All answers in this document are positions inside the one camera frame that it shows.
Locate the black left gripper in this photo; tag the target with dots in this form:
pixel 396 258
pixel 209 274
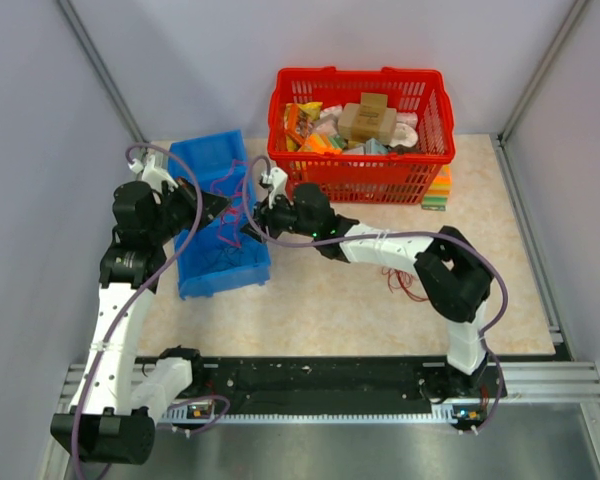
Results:
pixel 187 193

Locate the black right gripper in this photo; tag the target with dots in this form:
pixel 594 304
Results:
pixel 266 214

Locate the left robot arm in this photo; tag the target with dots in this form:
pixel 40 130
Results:
pixel 110 420

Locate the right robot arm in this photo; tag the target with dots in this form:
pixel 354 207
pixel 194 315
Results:
pixel 455 278

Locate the blue plastic compartment bin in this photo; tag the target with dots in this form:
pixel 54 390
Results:
pixel 220 257

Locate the orange sponge daddy box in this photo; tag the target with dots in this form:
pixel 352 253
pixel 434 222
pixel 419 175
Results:
pixel 322 144

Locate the teal sponge package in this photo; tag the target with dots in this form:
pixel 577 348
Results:
pixel 374 147

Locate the red plastic shopping basket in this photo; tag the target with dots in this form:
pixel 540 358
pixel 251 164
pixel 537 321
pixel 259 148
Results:
pixel 310 100

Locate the brown cardboard box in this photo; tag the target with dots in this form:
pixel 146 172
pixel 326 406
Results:
pixel 370 118

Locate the colourful sponge pack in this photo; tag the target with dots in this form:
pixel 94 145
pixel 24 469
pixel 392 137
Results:
pixel 437 196

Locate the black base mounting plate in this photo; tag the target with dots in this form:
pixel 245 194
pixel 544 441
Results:
pixel 334 385

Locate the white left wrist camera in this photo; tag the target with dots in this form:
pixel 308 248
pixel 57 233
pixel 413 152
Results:
pixel 152 173

